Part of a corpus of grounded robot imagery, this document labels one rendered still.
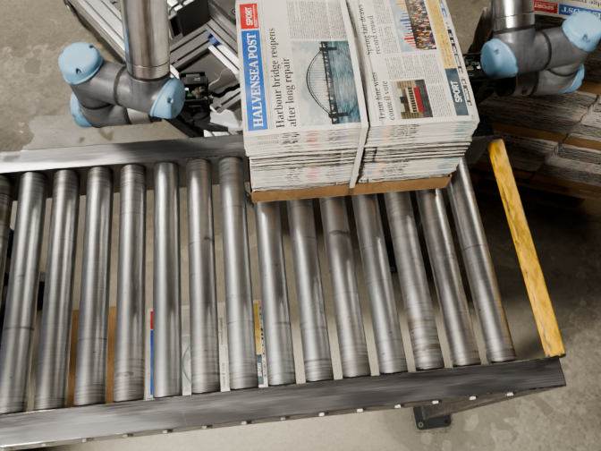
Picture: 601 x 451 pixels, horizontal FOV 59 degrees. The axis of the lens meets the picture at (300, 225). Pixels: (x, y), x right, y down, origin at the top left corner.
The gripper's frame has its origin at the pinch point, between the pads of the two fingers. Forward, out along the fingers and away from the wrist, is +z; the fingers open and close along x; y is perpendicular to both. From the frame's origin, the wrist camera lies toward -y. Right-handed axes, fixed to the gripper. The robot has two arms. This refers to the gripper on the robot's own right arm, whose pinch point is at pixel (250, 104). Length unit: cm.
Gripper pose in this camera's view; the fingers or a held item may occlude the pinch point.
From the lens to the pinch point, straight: 115.7
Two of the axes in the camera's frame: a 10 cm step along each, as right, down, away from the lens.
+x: -1.0, -9.2, 3.9
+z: 9.9, -0.8, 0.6
